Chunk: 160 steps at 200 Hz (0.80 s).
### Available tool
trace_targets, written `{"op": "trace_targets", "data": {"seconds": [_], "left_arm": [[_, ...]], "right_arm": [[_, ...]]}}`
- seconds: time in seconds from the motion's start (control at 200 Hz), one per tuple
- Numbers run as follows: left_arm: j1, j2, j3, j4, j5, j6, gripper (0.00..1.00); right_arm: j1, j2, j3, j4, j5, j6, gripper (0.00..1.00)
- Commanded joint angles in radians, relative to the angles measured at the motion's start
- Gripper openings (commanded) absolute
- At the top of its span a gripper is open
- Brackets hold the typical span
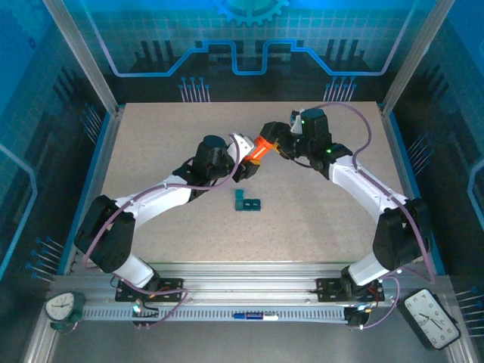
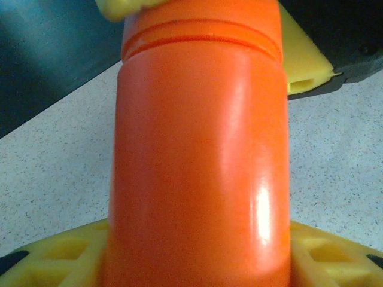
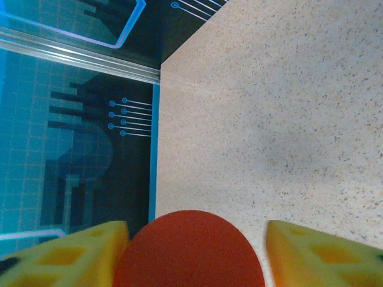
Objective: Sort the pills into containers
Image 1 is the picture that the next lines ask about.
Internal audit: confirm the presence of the aluminium table side rail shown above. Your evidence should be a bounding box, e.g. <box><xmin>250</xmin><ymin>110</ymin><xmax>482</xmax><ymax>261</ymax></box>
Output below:
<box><xmin>377</xmin><ymin>105</ymin><xmax>436</xmax><ymax>275</ymax></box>
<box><xmin>56</xmin><ymin>105</ymin><xmax>126</xmax><ymax>275</ymax></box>

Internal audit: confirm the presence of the green round alarm clock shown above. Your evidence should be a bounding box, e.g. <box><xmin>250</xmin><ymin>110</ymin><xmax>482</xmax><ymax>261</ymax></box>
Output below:
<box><xmin>45</xmin><ymin>290</ymin><xmax>86</xmax><ymax>334</ymax></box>

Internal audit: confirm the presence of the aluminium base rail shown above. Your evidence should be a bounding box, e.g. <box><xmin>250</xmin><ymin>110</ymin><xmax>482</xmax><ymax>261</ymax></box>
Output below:
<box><xmin>52</xmin><ymin>262</ymin><xmax>451</xmax><ymax>304</ymax></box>

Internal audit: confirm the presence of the orange pill bottle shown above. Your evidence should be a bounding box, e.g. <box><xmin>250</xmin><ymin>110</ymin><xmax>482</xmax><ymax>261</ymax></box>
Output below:
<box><xmin>247</xmin><ymin>144</ymin><xmax>272</xmax><ymax>162</ymax></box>

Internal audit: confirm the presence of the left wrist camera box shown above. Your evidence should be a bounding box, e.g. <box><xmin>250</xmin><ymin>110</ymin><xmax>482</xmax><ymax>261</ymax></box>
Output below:
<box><xmin>230</xmin><ymin>132</ymin><xmax>254</xmax><ymax>157</ymax></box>

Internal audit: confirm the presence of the teal pill organizer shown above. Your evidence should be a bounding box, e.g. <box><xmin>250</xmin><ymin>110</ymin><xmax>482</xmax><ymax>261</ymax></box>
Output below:
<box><xmin>232</xmin><ymin>188</ymin><xmax>262</xmax><ymax>213</ymax></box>

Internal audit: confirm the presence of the black alarm clock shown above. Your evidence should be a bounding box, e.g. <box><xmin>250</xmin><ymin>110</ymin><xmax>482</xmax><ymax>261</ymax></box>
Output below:
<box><xmin>396</xmin><ymin>287</ymin><xmax>461</xmax><ymax>351</ymax></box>

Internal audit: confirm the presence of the blue white marker pen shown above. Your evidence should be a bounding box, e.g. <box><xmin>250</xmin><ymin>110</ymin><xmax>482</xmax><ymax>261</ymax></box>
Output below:
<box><xmin>233</xmin><ymin>311</ymin><xmax>279</xmax><ymax>321</ymax></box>

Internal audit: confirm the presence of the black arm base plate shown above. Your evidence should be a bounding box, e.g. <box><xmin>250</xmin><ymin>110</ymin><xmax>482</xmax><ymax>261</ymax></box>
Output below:
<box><xmin>315</xmin><ymin>278</ymin><xmax>386</xmax><ymax>303</ymax></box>
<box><xmin>115</xmin><ymin>278</ymin><xmax>185</xmax><ymax>303</ymax></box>

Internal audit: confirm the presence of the black controller box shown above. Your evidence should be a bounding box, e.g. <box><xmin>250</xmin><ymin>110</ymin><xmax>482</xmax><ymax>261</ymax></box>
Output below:
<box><xmin>346</xmin><ymin>305</ymin><xmax>374</xmax><ymax>329</ymax></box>
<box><xmin>130</xmin><ymin>299</ymin><xmax>160</xmax><ymax>329</ymax></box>

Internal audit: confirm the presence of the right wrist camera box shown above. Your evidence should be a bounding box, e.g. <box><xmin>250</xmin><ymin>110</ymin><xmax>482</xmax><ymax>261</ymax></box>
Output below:
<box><xmin>289</xmin><ymin>108</ymin><xmax>307</xmax><ymax>135</ymax></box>

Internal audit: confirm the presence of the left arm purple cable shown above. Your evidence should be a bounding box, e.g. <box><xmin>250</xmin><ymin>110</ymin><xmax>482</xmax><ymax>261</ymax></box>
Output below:
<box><xmin>81</xmin><ymin>132</ymin><xmax>247</xmax><ymax>330</ymax></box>

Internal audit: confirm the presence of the slotted grey cable duct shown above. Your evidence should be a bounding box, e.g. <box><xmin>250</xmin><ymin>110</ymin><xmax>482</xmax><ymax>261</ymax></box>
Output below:
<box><xmin>81</xmin><ymin>305</ymin><xmax>351</xmax><ymax>323</ymax></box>

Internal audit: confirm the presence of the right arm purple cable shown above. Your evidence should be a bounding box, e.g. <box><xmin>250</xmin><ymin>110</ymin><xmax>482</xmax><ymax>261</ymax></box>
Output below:
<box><xmin>319</xmin><ymin>101</ymin><xmax>436</xmax><ymax>330</ymax></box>

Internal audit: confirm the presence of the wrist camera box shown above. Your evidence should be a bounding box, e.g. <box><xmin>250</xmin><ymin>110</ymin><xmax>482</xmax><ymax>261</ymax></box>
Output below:
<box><xmin>230</xmin><ymin>132</ymin><xmax>254</xmax><ymax>157</ymax></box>
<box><xmin>289</xmin><ymin>108</ymin><xmax>307</xmax><ymax>135</ymax></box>

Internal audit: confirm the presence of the aluminium frame post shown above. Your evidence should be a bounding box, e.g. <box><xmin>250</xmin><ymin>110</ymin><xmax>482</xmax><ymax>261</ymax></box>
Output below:
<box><xmin>380</xmin><ymin>0</ymin><xmax>449</xmax><ymax>116</ymax></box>
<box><xmin>41</xmin><ymin>0</ymin><xmax>126</xmax><ymax>116</ymax></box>

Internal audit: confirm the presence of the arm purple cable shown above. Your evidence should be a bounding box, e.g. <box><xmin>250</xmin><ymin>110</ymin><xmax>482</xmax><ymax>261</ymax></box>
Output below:
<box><xmin>319</xmin><ymin>101</ymin><xmax>436</xmax><ymax>330</ymax></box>
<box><xmin>81</xmin><ymin>132</ymin><xmax>247</xmax><ymax>330</ymax></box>

